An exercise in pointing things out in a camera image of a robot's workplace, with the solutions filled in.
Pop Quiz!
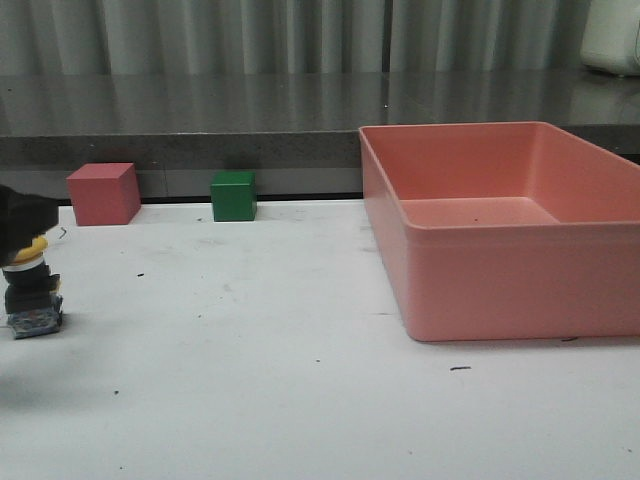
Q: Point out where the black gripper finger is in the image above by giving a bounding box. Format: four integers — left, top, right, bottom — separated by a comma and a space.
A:
1, 185, 59, 267

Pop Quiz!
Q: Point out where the yellow push button switch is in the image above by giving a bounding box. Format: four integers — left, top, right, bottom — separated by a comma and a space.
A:
2, 235, 63, 340

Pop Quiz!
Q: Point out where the pink wooden cube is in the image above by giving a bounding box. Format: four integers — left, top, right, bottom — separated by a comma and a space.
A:
66, 163, 141, 226

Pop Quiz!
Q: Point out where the grey pleated curtain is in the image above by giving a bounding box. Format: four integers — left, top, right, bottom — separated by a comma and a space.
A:
1, 1, 589, 76

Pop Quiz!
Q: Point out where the green wooden cube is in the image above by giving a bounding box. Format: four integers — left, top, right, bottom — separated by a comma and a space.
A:
210, 170, 257, 222

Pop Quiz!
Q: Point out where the grey stone counter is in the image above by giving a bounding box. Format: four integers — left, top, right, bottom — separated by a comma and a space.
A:
1, 69, 639, 202

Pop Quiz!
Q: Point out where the pink plastic bin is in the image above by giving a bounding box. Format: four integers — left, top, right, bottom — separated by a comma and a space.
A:
359, 122, 639, 342

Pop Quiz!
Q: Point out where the white rice cooker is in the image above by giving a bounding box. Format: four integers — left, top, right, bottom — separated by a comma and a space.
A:
580, 0, 639, 76

